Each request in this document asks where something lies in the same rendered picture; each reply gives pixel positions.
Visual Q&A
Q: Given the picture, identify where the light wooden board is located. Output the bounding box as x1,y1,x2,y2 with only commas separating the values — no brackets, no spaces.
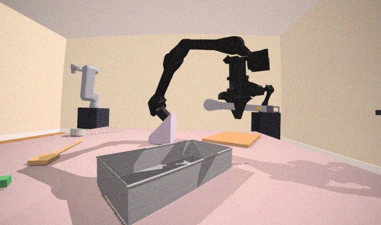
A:
202,131,260,148

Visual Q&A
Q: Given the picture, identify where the wooden spatula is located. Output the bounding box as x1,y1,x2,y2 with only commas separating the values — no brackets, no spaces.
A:
27,140,83,165

